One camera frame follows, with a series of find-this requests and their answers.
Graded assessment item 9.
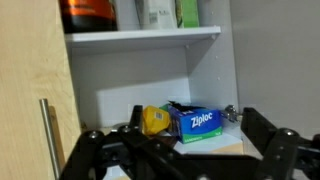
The orange and black container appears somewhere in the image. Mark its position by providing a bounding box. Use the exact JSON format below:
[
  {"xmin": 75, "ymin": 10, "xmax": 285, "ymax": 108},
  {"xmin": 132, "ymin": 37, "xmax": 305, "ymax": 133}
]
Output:
[{"xmin": 59, "ymin": 0, "xmax": 118, "ymax": 33}]

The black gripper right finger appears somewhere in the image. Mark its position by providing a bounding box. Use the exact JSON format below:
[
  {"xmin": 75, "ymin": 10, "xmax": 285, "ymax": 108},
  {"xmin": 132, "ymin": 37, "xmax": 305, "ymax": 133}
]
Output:
[{"xmin": 241, "ymin": 107, "xmax": 320, "ymax": 180}]

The white cabinet shelf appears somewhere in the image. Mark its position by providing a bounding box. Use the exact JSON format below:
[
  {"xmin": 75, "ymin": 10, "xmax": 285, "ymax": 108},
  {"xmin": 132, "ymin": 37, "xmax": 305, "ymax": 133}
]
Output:
[{"xmin": 65, "ymin": 26, "xmax": 222, "ymax": 52}]

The green and white carton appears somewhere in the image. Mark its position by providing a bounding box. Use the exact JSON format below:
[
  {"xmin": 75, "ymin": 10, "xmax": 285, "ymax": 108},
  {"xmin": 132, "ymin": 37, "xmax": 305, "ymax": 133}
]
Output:
[{"xmin": 175, "ymin": 0, "xmax": 199, "ymax": 28}]

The white and green bag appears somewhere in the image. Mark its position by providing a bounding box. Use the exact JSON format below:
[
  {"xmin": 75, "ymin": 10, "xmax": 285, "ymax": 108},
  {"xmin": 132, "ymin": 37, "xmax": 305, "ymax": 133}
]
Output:
[{"xmin": 135, "ymin": 0, "xmax": 177, "ymax": 30}]

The blue box in cabinet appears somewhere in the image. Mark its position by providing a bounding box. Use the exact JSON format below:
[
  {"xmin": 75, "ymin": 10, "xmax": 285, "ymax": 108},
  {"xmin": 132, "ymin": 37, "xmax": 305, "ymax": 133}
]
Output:
[{"xmin": 167, "ymin": 102, "xmax": 222, "ymax": 144}]

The yellow packet in cabinet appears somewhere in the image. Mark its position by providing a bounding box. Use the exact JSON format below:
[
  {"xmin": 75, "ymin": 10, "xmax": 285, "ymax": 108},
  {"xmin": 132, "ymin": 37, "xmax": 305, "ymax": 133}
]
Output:
[{"xmin": 143, "ymin": 106, "xmax": 170, "ymax": 135}]

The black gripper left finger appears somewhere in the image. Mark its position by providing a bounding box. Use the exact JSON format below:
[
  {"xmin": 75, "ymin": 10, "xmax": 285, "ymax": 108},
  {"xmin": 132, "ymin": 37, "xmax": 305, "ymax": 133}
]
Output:
[{"xmin": 58, "ymin": 104, "xmax": 188, "ymax": 180}]

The metal cabinet door hinge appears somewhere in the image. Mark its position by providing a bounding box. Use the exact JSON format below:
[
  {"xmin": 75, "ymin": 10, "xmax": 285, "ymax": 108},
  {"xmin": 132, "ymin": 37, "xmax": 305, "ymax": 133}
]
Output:
[{"xmin": 221, "ymin": 105, "xmax": 243, "ymax": 122}]

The cabinet door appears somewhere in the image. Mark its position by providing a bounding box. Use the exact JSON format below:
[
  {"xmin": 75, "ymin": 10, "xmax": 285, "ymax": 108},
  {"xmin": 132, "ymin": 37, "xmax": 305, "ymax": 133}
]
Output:
[
  {"xmin": 0, "ymin": 0, "xmax": 81, "ymax": 180},
  {"xmin": 230, "ymin": 0, "xmax": 320, "ymax": 139}
]

